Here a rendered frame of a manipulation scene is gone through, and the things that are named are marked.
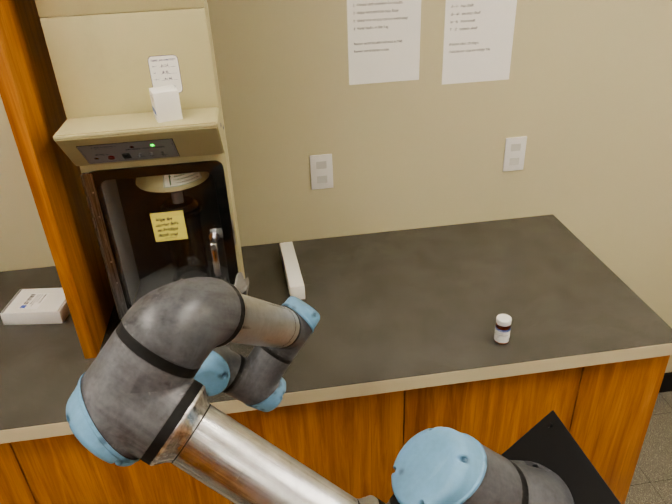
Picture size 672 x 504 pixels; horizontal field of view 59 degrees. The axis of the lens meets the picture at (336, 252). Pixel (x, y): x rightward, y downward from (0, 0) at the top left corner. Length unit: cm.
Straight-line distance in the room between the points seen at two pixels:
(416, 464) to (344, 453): 76
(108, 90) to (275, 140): 62
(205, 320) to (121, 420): 15
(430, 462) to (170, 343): 36
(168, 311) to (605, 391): 123
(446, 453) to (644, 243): 177
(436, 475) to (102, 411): 41
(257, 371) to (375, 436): 52
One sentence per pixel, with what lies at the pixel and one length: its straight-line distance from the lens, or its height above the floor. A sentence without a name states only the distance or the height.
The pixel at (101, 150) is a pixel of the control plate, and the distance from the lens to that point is 134.
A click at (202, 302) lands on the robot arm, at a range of 77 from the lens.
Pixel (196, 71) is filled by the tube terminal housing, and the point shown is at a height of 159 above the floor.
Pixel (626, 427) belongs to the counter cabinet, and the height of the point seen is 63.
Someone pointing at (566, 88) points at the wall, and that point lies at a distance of 205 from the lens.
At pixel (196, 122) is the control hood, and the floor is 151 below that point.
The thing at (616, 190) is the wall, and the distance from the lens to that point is 229.
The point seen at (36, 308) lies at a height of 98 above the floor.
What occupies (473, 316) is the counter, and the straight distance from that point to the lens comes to 160.
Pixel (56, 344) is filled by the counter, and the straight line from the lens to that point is 169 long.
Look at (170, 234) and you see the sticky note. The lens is 147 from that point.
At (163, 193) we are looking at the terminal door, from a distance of 143.
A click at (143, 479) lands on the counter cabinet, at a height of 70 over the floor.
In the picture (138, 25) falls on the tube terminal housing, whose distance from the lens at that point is 134.
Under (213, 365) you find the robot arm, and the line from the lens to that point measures 107.
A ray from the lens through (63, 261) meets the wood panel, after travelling 146.
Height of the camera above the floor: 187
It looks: 30 degrees down
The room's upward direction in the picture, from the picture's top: 3 degrees counter-clockwise
